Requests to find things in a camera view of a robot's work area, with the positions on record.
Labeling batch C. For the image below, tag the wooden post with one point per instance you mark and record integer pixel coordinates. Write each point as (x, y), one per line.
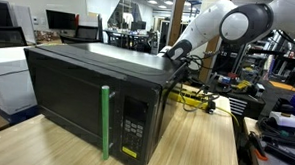
(176, 20)

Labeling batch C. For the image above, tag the white device with black knob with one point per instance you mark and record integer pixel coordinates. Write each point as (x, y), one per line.
(286, 120)

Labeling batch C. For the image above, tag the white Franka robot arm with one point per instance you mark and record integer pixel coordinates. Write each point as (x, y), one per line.
(203, 25)

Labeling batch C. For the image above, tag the yellow and black power strip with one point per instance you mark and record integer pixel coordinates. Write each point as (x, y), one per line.
(190, 99)

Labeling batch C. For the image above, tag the white wall thermostat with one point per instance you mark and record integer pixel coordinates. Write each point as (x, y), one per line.
(35, 20)

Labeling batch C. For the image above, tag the white storage box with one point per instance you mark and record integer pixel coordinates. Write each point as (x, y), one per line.
(10, 86)

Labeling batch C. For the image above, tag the black aluminium extrusion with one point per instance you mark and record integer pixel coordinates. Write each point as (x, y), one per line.
(284, 153)

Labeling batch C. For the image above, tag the orange floor mat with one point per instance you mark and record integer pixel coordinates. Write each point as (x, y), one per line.
(283, 86)

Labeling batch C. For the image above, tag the white board panel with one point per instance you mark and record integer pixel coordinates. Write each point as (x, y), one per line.
(25, 23)

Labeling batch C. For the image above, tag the black vented computer case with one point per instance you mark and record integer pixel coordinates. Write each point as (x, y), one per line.
(246, 105)

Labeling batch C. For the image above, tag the yellow object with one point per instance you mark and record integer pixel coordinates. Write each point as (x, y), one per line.
(243, 85)

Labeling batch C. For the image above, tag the black office chair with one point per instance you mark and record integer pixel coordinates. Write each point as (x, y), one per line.
(84, 34)

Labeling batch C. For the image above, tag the brown clutter pile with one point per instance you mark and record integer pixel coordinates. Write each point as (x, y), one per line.
(47, 37)

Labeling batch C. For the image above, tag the black microwave oven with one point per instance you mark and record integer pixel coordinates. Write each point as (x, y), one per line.
(73, 89)

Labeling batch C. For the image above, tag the wide black monitor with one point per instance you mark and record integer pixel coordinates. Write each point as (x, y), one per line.
(2, 14)

